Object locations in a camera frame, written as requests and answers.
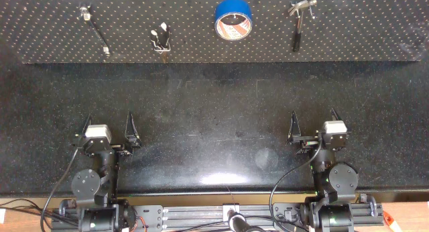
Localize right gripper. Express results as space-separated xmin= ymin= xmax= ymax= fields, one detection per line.
xmin=287 ymin=107 xmax=350 ymax=156

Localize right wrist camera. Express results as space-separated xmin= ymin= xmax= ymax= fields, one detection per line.
xmin=322 ymin=119 xmax=349 ymax=137

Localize orange and white object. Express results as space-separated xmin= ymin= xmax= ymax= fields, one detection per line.
xmin=382 ymin=211 xmax=404 ymax=232

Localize wrench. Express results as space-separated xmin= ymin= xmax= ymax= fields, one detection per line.
xmin=79 ymin=7 xmax=112 ymax=57

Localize mounting rail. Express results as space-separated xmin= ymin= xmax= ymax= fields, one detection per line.
xmin=50 ymin=192 xmax=385 ymax=232

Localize roll of blue tape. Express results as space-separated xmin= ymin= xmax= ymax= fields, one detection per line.
xmin=214 ymin=0 xmax=254 ymax=42

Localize black pegboard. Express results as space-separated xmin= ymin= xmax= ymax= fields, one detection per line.
xmin=0 ymin=0 xmax=429 ymax=64

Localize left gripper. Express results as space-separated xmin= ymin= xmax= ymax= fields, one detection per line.
xmin=71 ymin=111 xmax=143 ymax=158

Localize hammer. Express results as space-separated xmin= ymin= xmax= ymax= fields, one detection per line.
xmin=288 ymin=0 xmax=318 ymax=54

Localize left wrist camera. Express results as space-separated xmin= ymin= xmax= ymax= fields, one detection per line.
xmin=84 ymin=123 xmax=113 ymax=144

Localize black pliers with white tips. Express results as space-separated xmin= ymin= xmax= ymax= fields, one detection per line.
xmin=149 ymin=21 xmax=172 ymax=64

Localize thin black cable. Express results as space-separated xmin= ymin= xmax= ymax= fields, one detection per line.
xmin=0 ymin=198 xmax=68 ymax=226

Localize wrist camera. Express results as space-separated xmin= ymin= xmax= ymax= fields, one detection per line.
xmin=322 ymin=119 xmax=349 ymax=137
xmin=84 ymin=123 xmax=113 ymax=144

